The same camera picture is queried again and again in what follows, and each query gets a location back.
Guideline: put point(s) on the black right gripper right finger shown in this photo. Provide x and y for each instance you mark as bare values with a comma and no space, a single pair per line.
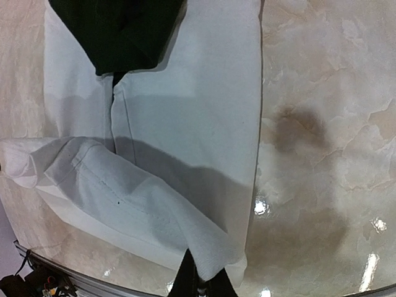
220,286

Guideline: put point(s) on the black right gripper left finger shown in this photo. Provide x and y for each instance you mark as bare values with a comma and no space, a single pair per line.
186,281

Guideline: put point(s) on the white and green t-shirt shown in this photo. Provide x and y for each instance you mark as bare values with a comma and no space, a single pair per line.
164,161

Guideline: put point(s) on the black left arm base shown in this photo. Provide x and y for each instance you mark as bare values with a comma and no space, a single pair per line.
37,279

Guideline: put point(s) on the aluminium front rail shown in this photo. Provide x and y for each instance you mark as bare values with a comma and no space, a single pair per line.
86,286

